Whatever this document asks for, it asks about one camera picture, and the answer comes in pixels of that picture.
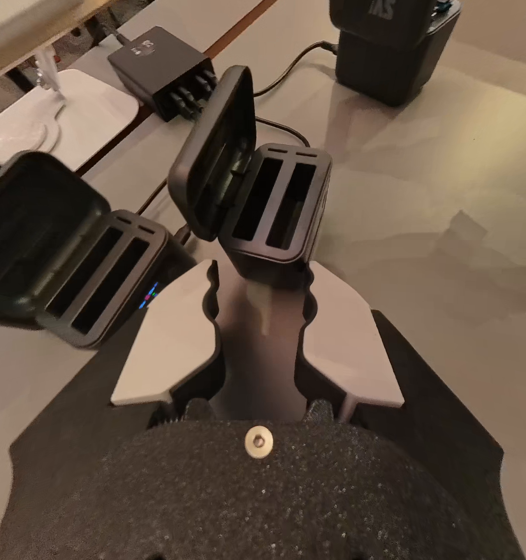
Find black power cord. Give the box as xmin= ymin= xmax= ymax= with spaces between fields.
xmin=101 ymin=24 xmax=134 ymax=46

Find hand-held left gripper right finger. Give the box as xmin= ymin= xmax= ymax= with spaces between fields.
xmin=294 ymin=261 xmax=405 ymax=423

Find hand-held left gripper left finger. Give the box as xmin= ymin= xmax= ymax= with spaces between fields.
xmin=110 ymin=259 xmax=226 ymax=405

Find black charger cable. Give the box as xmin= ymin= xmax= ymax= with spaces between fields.
xmin=254 ymin=41 xmax=340 ymax=98
xmin=255 ymin=119 xmax=311 ymax=149
xmin=134 ymin=177 xmax=191 ymax=246

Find black power adapter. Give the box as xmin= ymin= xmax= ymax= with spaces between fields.
xmin=108 ymin=26 xmax=216 ymax=123

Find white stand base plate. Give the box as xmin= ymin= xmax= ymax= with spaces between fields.
xmin=0 ymin=69 xmax=141 ymax=172

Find black battery charger case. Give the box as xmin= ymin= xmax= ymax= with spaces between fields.
xmin=168 ymin=66 xmax=333 ymax=291
xmin=0 ymin=151 xmax=199 ymax=351
xmin=328 ymin=0 xmax=463 ymax=108

